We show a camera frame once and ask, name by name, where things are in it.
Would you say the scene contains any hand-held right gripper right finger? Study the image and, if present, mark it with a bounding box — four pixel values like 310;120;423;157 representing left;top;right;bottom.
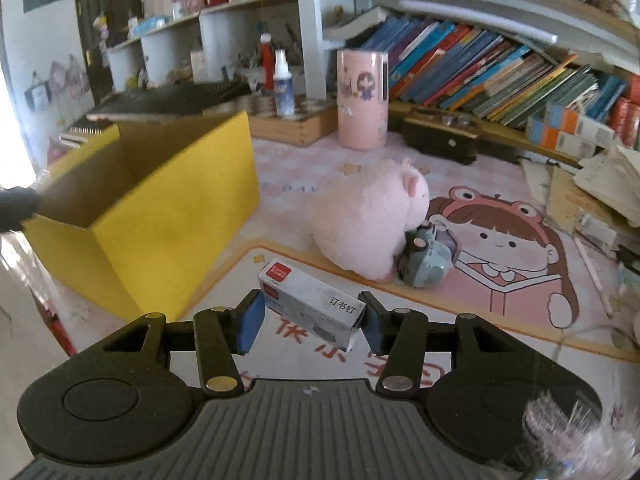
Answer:
359;290;538;396

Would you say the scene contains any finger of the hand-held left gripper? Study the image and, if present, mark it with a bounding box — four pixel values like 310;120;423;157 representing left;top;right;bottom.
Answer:
0;186;41;231

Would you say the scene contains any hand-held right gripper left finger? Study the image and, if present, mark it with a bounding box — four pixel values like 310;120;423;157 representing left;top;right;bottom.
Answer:
92;289;267;396

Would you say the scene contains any white red staple box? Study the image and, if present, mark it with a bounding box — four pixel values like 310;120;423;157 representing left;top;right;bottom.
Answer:
257;258;362;351

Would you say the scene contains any grey blue toy car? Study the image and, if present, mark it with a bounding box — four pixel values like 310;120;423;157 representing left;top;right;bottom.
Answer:
397;220;458;288

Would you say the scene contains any pink plush pig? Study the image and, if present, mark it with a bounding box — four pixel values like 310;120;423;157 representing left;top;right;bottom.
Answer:
306;157;431;281

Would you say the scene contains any yellow cardboard box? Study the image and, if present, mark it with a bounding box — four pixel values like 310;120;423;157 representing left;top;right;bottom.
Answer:
22;110;261;321

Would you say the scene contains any pink mat covered desktop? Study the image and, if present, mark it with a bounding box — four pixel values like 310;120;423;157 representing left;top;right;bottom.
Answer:
0;130;640;411

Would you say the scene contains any red object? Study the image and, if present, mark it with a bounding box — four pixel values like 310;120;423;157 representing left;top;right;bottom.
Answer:
50;315;78;356

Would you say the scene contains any black wooden box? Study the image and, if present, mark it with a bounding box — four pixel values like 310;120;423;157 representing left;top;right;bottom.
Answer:
402;107;483;165

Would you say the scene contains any wooden checkered box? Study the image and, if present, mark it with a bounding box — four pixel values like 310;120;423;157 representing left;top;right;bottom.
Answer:
247;95;338;148

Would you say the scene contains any pink cartoon pen holder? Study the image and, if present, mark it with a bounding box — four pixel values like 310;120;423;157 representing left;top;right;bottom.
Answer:
336;49;390;150

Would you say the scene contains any white pen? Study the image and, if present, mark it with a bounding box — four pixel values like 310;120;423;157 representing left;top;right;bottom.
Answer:
574;235;613;318

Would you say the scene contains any white blue spray bottle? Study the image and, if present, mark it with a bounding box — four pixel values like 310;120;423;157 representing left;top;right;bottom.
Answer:
272;47;293;118

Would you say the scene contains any small white tube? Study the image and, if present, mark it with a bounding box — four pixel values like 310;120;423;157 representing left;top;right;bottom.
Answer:
575;212;618;246

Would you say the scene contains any red bottle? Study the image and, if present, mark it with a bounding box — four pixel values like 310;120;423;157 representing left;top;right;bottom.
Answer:
260;34;275;93

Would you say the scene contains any orange blue white carton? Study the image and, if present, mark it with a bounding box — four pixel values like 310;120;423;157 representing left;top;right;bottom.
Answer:
526;115;598;158
545;102;616;146

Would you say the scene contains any stack of papers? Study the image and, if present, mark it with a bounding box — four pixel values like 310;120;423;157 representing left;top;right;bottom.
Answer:
572;145;640;231

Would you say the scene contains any leaning row of books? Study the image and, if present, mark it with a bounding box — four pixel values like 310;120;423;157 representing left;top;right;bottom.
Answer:
360;15;628;128

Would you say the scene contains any white bookshelf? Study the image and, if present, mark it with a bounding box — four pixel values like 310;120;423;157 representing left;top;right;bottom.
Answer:
107;0;640;166

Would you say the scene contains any red book box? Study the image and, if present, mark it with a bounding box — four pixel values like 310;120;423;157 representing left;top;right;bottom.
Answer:
612;97;640;136

